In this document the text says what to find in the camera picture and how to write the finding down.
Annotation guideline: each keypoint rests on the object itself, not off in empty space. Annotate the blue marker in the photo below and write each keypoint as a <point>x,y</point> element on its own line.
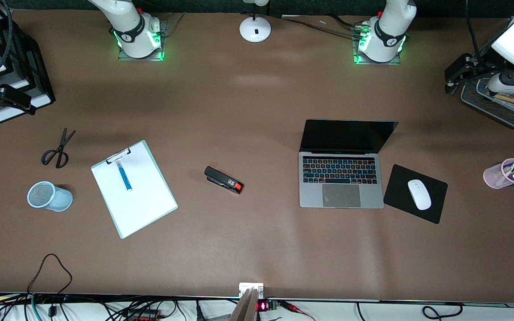
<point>124,177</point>

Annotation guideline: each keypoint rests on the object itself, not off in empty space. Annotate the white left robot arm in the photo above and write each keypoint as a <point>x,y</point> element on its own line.
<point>388,31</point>

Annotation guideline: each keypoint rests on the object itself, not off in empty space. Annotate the circuit board with red display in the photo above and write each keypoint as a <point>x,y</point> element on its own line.
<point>268,306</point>

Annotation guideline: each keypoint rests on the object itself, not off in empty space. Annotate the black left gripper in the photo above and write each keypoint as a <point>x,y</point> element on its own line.
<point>481,67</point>

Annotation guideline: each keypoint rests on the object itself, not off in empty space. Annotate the black mesh tray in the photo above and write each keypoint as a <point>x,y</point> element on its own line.
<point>484,104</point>

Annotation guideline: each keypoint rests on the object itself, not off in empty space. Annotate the black and white desk organizer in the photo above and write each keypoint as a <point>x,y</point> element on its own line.
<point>25,71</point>

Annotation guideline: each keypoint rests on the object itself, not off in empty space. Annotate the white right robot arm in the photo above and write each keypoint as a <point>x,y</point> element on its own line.
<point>134,33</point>

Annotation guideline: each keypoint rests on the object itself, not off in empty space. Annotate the white paper sheet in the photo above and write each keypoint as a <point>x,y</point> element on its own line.
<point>141,200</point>

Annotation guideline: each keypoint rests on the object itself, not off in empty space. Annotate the green clipboard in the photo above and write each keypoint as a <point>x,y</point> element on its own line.
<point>122,235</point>

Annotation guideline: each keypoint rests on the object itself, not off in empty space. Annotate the black mouse pad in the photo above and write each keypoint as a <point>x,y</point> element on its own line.
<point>399,192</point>

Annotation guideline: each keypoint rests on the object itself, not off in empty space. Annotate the light blue mesh pen cup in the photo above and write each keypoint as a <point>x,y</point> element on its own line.
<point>47,196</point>

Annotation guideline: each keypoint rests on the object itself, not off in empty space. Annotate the white lamp base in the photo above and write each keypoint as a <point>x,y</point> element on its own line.
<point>255,29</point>

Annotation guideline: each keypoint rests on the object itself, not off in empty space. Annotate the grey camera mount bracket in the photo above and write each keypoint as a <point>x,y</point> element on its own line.
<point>247,303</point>

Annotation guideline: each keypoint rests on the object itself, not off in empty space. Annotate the black stapler with red tip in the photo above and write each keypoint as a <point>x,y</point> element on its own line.
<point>221,179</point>

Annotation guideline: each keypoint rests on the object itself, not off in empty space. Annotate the yellow marker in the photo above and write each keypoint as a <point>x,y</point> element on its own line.
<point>509,98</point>

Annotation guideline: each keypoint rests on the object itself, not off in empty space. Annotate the white computer mouse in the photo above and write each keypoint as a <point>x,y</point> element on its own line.
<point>419,195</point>

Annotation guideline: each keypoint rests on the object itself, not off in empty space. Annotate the silver laptop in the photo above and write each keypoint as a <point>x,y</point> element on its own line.
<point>341,178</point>

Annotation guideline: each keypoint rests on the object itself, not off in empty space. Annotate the pink translucent pen cup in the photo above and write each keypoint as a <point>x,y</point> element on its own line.
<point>495,177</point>

